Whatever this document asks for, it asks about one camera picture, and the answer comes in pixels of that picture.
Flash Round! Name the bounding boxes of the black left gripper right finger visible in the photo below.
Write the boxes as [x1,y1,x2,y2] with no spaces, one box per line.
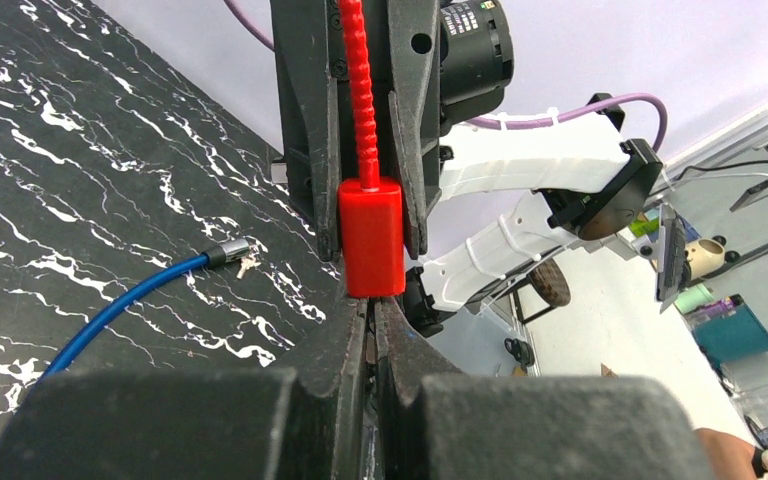
[373,299,713,479]

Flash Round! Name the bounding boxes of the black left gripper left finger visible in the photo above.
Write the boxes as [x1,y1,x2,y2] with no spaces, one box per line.
[0,298,368,479]

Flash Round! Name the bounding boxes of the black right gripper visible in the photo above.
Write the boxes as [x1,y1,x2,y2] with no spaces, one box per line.
[270,0,514,262]

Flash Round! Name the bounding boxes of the red cable lock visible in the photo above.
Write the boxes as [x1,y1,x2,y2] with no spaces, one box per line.
[338,0,405,298]

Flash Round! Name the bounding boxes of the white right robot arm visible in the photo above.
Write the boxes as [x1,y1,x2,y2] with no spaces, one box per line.
[270,1,662,336]

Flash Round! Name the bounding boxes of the small blue lock keys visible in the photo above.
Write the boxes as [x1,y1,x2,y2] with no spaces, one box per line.
[236,255,260,280]

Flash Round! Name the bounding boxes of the blue cable lock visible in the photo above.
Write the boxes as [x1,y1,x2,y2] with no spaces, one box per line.
[40,239,252,380]

